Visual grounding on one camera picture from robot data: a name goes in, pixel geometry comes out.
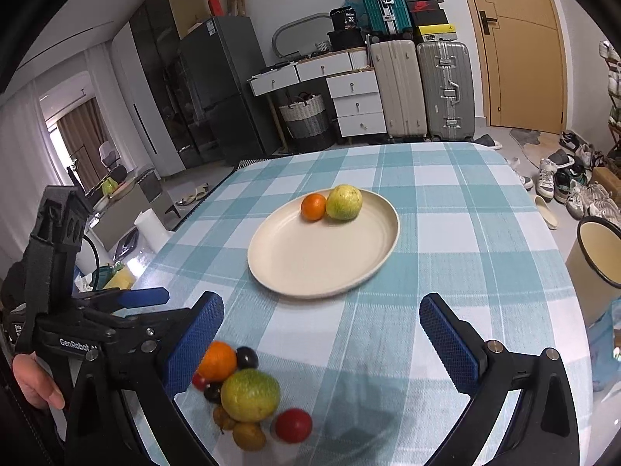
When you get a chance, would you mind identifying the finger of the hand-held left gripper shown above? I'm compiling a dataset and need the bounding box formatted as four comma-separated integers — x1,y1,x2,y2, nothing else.
104,307,192,338
73,287,170,312

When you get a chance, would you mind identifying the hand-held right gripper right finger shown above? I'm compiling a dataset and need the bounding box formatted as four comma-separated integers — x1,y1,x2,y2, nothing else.
418,294,580,466

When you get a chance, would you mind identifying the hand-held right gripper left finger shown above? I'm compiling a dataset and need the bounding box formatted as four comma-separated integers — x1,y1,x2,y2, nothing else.
64,292,225,466

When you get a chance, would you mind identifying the orange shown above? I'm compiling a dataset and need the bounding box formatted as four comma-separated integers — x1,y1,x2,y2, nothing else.
198,341,238,383
301,193,328,221

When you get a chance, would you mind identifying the green yellow guava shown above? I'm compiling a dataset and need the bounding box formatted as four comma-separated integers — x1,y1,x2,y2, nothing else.
220,369,281,423
325,184,364,221

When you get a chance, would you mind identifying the brown longan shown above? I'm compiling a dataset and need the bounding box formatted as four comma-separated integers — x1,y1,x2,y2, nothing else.
232,421,267,451
212,405,238,432

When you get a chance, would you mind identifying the large red tomato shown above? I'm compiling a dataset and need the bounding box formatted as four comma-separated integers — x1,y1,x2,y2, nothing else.
275,408,313,443

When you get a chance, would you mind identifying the cream round plate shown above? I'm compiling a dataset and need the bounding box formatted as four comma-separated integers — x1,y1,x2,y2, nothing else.
247,188,401,300

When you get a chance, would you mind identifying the person's left hand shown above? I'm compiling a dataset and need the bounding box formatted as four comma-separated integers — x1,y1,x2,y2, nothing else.
12,352,66,411

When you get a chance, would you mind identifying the yellow cloth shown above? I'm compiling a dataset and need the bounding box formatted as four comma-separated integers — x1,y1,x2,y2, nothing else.
104,267,137,289

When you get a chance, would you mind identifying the paper towel roll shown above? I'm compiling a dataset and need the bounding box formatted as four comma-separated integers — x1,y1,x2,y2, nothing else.
134,209,173,253

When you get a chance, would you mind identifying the low coffee table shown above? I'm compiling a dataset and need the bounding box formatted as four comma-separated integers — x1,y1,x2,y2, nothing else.
92,170,170,253

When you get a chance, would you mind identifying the teal checked tablecloth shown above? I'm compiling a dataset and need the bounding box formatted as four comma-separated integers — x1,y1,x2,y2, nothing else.
123,142,590,466

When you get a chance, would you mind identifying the pair of floor slippers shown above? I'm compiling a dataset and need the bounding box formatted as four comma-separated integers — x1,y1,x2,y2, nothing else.
175,183,210,207

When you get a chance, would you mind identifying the white office chair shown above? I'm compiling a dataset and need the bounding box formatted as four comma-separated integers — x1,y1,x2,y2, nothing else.
98,141,122,166

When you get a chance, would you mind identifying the brown curtain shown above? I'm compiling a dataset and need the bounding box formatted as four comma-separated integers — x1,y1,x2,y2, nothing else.
57,98,110,192

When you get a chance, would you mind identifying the cream trash bin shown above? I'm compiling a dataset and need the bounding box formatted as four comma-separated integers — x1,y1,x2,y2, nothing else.
565,216,621,328

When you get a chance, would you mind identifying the blue plastic bag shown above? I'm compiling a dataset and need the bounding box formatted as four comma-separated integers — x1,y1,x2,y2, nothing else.
589,298,621,391

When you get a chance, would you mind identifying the white wardrobe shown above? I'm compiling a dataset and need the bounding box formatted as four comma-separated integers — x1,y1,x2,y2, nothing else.
111,22,187,178

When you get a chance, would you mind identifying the beige slipper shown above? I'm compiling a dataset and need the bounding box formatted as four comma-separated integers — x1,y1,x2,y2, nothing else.
534,195,559,230

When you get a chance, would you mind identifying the dark glass cabinet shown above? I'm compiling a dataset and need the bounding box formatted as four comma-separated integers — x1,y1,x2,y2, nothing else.
128,0,205,170

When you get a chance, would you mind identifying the pile of shoes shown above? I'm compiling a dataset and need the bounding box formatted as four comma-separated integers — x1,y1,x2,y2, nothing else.
505,129,621,229

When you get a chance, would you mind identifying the grey floor mat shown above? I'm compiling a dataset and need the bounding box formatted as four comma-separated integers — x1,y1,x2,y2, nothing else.
509,127,541,147

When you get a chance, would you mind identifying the brown cardboard box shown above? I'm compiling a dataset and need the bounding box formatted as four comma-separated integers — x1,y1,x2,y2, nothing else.
592,166,621,202

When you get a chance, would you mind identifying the dark grey refrigerator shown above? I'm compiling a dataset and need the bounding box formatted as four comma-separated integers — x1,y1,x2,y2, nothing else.
177,16,282,163

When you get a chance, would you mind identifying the woven laundry basket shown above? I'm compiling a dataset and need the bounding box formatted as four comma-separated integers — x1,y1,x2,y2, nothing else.
278,92,335,152

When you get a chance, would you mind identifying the silver suitcase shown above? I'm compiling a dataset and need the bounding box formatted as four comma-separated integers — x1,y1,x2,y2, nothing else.
416,41,477,143

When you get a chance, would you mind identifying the beige suitcase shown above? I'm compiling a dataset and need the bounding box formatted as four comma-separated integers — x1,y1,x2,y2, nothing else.
369,39,428,141

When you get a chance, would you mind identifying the white desk with drawers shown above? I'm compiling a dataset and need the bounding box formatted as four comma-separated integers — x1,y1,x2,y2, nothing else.
249,47,389,144

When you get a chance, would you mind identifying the shoe rack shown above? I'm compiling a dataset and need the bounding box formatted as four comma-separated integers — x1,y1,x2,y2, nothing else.
597,39,621,176

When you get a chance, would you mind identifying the large cardboard box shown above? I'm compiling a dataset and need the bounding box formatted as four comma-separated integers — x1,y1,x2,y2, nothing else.
165,0,212,40

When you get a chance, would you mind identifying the wooden door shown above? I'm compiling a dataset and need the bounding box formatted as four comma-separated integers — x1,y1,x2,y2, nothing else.
453,0,568,135

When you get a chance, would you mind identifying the oval mirror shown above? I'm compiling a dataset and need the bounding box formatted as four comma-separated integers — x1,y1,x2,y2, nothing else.
272,12,333,59

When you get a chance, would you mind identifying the yellow and black shoe box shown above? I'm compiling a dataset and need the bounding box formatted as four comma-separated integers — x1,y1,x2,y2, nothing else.
415,24,458,43

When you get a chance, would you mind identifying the plain black shoe box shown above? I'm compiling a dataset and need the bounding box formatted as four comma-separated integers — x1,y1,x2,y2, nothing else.
411,10,449,27

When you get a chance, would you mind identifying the black printed bag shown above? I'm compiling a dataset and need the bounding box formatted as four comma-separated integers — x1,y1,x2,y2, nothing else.
330,6,362,32

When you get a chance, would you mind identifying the black cable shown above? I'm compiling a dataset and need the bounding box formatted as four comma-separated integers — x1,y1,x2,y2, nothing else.
82,233,102,292

